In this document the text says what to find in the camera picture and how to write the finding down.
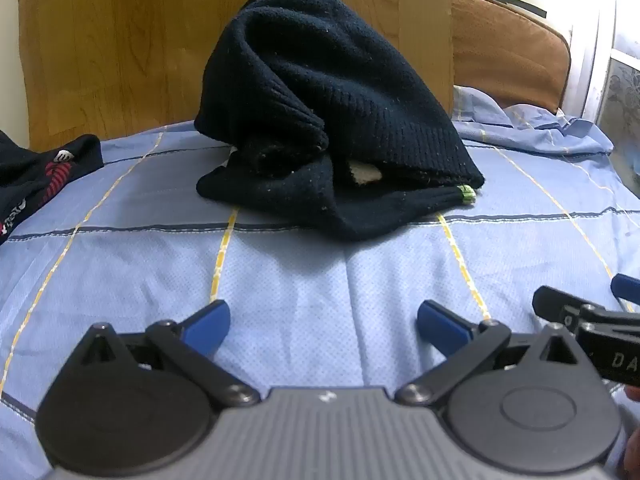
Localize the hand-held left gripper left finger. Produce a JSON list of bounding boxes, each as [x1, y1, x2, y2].
[[67, 300, 261, 408]]

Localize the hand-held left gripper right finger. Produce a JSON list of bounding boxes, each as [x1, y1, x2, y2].
[[395, 300, 583, 408]]

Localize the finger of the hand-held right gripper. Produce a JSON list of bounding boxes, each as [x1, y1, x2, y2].
[[611, 274, 640, 306], [532, 285, 606, 333]]

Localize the navy knit sweater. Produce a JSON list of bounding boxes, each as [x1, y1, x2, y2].
[[194, 0, 486, 242]]

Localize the blue checked bedsheet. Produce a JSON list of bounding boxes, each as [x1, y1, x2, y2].
[[0, 85, 640, 480]]

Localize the frosted glass window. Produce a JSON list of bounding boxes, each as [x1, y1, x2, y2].
[[562, 0, 640, 186]]

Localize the black garment with red print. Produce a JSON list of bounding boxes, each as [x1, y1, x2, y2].
[[0, 130, 105, 247]]

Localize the brown pillow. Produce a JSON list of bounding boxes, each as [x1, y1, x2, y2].
[[450, 0, 572, 111]]

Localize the wooden headboard panel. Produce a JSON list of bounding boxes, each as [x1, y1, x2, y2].
[[17, 0, 456, 153]]

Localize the black tape strip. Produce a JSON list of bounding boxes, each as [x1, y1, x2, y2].
[[492, 0, 548, 18]]

